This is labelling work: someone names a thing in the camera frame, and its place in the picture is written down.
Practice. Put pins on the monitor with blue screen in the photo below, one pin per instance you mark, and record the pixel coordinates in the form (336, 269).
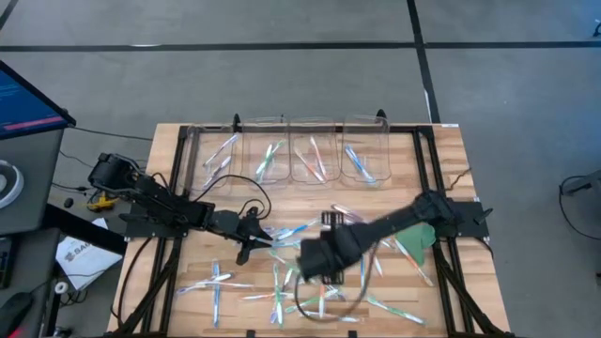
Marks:
(23, 103)

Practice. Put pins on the white printed booklet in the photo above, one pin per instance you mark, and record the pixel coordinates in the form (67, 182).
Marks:
(89, 258)

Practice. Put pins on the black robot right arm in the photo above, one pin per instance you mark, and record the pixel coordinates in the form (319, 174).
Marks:
(399, 218)

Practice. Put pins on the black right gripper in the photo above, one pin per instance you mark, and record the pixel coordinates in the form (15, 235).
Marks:
(324, 260)

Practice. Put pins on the white wrapped toothbrush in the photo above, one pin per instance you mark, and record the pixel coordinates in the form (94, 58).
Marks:
(387, 243)

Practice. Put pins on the yellow tool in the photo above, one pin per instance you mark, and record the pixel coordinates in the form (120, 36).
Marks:
(103, 203)

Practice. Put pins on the black keyboard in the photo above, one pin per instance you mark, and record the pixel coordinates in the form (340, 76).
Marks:
(4, 263)

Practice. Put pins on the white label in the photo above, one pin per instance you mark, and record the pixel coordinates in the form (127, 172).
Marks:
(450, 125)

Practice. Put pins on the small white tape roll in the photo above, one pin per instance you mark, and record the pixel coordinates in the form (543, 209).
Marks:
(61, 287)

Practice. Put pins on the clear plastic bin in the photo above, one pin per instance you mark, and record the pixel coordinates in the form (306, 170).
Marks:
(384, 136)
(211, 141)
(249, 155)
(333, 141)

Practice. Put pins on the orange and white toothbrush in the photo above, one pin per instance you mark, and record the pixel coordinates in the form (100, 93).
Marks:
(230, 284)
(413, 260)
(260, 296)
(309, 165)
(335, 318)
(321, 302)
(377, 266)
(318, 157)

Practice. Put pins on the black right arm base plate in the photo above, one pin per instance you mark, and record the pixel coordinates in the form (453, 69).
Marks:
(472, 230)

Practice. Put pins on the grey cabinet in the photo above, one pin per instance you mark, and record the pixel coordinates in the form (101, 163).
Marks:
(37, 188)

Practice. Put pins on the black computer mouse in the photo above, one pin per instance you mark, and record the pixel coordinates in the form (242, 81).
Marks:
(14, 312)

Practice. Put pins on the grey stand leg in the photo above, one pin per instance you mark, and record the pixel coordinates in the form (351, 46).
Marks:
(587, 180)

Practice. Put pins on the black desk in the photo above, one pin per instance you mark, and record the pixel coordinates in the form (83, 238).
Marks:
(33, 263)

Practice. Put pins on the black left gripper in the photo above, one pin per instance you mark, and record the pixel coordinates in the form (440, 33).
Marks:
(246, 235)

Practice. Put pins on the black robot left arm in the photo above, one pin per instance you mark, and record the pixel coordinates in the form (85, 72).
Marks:
(159, 202)

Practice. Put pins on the purple and white toothbrush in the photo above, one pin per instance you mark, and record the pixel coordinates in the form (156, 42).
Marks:
(220, 150)
(217, 171)
(204, 283)
(347, 212)
(337, 293)
(273, 317)

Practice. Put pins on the black frame post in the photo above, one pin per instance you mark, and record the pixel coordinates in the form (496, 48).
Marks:
(236, 118)
(381, 114)

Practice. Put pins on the green flat sheet piece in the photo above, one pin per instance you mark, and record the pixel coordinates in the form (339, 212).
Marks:
(415, 244)

